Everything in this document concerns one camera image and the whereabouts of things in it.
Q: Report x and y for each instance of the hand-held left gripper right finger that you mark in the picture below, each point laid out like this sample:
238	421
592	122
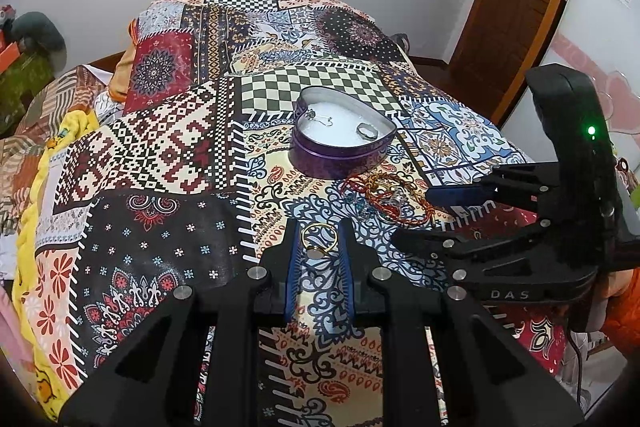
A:
346	259

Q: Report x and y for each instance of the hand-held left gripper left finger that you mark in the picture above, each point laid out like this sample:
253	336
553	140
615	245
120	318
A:
292	259

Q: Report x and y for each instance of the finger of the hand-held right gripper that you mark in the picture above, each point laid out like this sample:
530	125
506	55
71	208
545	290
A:
450	243
452	195

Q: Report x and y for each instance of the purple heart-shaped tin box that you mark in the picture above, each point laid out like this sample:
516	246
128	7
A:
335	157

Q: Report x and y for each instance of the silver drop earring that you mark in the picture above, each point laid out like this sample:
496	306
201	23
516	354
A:
320	117

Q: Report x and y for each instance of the patchwork printed blanket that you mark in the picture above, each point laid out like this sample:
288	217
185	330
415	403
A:
165	167

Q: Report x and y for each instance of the brown wooden door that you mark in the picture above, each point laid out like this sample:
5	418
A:
520	2

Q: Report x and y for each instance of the orange pillow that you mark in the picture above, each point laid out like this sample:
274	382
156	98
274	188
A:
122	72

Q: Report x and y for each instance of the yellow fleece blanket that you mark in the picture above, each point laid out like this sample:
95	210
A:
37	227

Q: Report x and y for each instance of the brown striped cloth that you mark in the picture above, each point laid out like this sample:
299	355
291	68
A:
45	107

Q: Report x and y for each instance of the grey plush toy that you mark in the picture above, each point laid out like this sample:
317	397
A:
40	34

